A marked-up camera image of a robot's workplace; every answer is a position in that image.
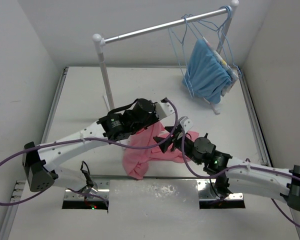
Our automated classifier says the blue wire hanger at end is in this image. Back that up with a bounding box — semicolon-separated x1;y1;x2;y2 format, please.
217;3;242;78

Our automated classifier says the blue t shirt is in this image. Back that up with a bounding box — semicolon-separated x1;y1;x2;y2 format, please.
182;38;231;105

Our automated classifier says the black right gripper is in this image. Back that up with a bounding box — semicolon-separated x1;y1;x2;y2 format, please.
153;125;202;166

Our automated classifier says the metal base mounting plate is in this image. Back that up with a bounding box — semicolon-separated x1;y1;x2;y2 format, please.
64;178;244;203

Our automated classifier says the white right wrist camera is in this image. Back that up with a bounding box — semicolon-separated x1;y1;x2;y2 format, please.
175;116;194;136

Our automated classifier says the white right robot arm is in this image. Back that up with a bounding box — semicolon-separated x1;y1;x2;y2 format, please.
153;127;300;212

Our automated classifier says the white clothes rack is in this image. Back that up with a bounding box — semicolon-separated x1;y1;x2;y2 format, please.
92;0;240;110

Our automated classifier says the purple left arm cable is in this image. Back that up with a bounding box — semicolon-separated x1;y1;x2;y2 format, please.
0;98;180;207

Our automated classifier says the pink t shirt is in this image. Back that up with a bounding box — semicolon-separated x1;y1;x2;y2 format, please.
122;122;184;180

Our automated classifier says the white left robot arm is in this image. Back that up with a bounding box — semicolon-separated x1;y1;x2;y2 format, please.
22;98;174;193

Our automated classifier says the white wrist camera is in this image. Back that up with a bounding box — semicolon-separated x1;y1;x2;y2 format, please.
154;98;175;121
175;116;194;136

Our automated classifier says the blue wire hanger with shirt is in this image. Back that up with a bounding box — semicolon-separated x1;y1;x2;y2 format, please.
181;14;222;100

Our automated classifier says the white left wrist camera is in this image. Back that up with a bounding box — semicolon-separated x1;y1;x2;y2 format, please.
154;98;175;121

